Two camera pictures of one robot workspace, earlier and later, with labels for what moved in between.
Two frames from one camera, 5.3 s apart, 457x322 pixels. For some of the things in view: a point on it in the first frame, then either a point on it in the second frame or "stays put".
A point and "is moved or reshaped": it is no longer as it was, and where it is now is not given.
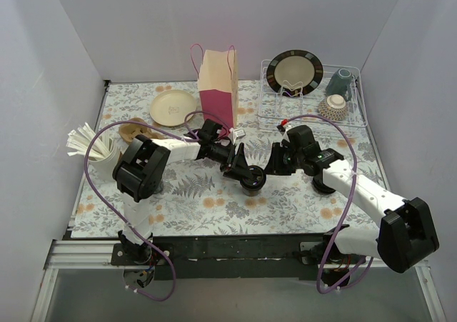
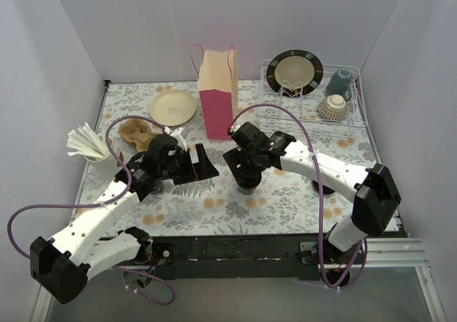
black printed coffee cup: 251,193 is moved or reshaped
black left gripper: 233,160 -> 193,167
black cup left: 159,189 stays put
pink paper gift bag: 218,81 stays put
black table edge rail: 252,258 stays put
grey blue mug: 340,83 stays put
